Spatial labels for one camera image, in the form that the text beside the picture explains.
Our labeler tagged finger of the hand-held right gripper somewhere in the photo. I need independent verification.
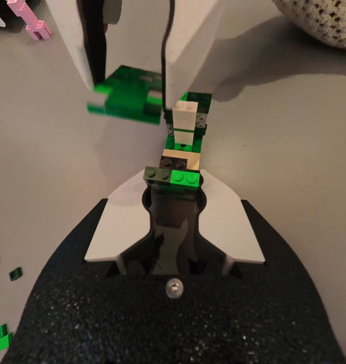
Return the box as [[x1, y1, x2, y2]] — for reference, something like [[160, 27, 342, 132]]
[[161, 0, 228, 111], [46, 0, 108, 90]]

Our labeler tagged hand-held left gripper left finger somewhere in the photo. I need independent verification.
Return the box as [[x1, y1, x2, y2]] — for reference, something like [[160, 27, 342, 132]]
[[84, 169, 156, 274]]

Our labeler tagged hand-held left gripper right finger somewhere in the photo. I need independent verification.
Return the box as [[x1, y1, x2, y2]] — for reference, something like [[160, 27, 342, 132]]
[[195, 169, 266, 275]]

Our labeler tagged green lego creeper figure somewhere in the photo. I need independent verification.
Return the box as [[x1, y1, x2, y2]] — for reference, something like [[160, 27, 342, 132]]
[[144, 92, 212, 201]]

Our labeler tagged green lego tiled panel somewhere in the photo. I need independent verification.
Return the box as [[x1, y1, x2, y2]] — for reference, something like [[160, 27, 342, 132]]
[[87, 65, 164, 126]]

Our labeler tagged person's right forearm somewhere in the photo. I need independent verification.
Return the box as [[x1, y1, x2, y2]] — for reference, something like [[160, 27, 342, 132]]
[[270, 0, 346, 52]]

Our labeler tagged pink lego pig figure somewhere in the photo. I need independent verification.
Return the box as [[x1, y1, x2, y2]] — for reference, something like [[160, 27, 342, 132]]
[[6, 0, 52, 40]]

